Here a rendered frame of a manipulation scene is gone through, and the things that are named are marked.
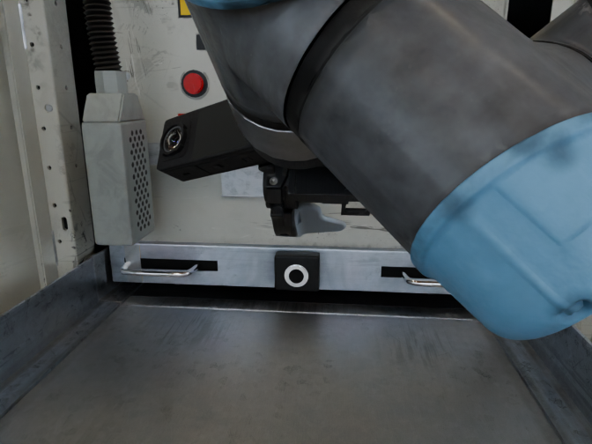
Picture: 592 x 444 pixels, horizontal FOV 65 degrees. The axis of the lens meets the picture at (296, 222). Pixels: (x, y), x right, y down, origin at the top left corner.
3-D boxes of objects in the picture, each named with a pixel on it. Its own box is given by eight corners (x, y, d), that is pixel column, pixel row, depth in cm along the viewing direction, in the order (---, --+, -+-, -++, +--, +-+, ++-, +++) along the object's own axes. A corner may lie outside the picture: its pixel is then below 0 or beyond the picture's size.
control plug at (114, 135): (133, 247, 54) (118, 92, 50) (93, 246, 55) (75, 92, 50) (159, 229, 62) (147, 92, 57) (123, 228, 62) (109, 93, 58)
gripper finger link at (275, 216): (296, 251, 41) (288, 206, 33) (279, 251, 41) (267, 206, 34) (299, 204, 43) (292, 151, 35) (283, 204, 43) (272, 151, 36)
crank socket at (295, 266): (318, 293, 61) (319, 258, 60) (273, 292, 62) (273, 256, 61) (319, 285, 64) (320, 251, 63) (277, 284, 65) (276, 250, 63)
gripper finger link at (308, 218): (344, 257, 46) (347, 217, 38) (284, 255, 46) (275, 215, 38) (344, 229, 47) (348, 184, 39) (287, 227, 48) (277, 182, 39)
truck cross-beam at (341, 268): (498, 296, 62) (503, 254, 60) (112, 282, 67) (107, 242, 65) (487, 282, 67) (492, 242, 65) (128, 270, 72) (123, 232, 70)
